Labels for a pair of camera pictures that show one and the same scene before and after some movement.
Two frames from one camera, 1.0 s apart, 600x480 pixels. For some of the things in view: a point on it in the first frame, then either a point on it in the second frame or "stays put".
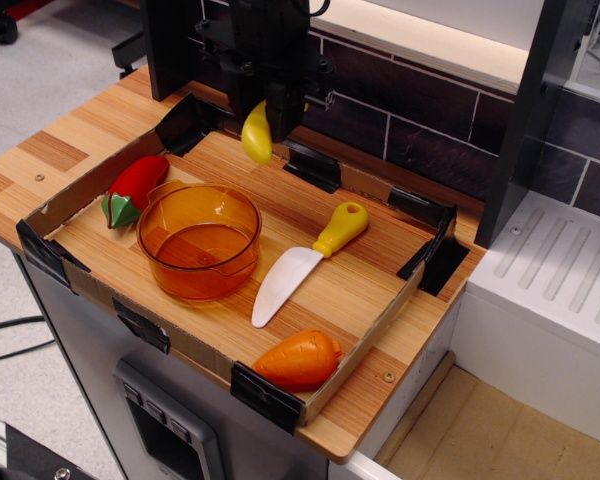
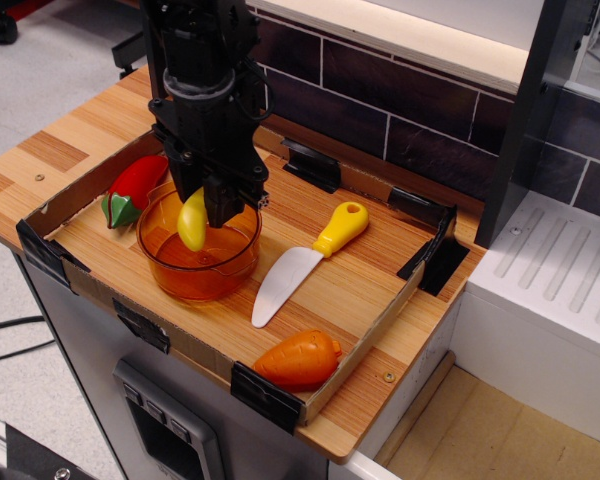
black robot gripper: [276, 50] → [211, 137]
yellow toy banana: [256, 135] → [192, 222]
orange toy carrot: [299, 362] stays put
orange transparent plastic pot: [200, 240] stays put
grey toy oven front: [176, 445] stays put
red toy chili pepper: [131, 189] stays put
